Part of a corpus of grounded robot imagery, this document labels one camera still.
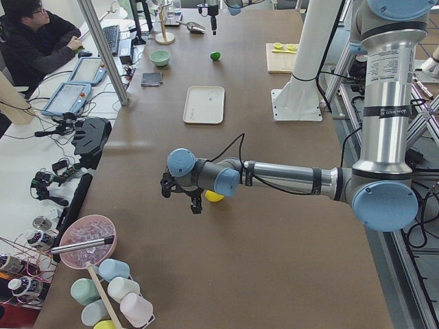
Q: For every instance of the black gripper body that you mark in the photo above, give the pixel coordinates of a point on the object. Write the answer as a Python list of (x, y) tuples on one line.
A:
[(193, 195)]

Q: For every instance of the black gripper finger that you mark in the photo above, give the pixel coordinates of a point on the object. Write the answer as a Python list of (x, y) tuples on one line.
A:
[(196, 205)]

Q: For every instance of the yellow lemon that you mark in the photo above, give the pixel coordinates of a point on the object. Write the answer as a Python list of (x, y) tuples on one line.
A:
[(213, 196)]

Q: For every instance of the green lime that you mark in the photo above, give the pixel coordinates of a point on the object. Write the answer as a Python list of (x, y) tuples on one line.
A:
[(215, 56)]

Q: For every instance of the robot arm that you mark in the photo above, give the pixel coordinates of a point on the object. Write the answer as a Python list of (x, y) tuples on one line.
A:
[(378, 185), (211, 9)]

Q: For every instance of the cream rabbit tray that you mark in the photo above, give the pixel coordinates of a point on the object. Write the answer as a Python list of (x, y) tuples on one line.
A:
[(204, 105)]

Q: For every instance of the metal tongs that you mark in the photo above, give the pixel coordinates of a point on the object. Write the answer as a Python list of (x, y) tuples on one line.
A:
[(109, 240)]

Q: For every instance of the pink bowl of ice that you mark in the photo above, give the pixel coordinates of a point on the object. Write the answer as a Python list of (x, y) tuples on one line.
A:
[(85, 229)]

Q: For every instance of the light blue cup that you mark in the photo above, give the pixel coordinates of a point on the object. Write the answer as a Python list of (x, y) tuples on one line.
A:
[(112, 268)]

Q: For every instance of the grey folded cloth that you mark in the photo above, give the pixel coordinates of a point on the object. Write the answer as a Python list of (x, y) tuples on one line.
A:
[(152, 79)]

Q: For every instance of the white cup on rack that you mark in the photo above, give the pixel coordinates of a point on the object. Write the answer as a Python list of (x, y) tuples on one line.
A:
[(119, 287)]

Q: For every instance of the pink cup on rack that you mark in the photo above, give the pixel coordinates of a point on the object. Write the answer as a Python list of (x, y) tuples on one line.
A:
[(136, 309)]

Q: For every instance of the mint green bowl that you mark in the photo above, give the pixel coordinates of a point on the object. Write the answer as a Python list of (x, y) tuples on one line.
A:
[(160, 57)]

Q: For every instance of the teach pendant near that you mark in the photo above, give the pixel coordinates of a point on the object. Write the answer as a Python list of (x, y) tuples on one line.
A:
[(69, 97)]

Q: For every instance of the teach pendant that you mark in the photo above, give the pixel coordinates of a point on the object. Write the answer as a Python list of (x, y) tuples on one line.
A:
[(89, 70), (69, 97)]

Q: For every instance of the teach pendant far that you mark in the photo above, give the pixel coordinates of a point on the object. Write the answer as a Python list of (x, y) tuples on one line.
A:
[(89, 70)]

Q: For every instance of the green cup on rack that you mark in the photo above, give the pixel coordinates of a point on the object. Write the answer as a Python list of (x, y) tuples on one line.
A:
[(84, 291)]

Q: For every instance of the wooden mug tree stand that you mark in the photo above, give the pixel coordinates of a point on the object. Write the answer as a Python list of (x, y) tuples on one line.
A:
[(163, 37)]

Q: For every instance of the metal scoop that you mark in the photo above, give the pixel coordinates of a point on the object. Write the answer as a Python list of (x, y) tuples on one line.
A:
[(193, 27)]

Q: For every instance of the black keyboard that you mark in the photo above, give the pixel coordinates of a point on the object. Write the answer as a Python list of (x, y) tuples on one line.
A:
[(111, 34)]

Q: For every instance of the bamboo cutting board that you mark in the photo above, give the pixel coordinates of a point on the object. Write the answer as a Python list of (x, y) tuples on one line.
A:
[(280, 62)]

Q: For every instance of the yellow plastic knife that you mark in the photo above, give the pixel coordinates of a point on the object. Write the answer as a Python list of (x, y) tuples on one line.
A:
[(283, 51)]

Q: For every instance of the seated person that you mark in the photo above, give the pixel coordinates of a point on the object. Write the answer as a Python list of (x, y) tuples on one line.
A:
[(36, 42)]

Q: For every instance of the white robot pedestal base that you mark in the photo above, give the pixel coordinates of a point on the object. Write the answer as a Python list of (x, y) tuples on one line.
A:
[(298, 100)]

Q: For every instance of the aluminium frame post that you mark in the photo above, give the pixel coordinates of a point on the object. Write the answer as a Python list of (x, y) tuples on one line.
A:
[(95, 29)]

